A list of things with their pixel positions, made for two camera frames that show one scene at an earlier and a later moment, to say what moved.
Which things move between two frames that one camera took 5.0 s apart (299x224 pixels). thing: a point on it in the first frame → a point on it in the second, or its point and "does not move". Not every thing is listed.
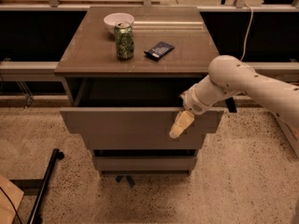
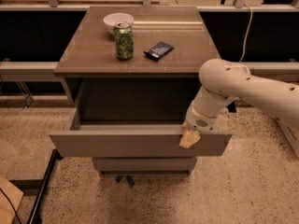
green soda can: (124, 40) does not move
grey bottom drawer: (146, 163) does not move
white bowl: (110, 20) does not move
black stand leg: (38, 187) does not move
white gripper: (191, 105) → (198, 120)
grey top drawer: (134, 113) → (131, 139)
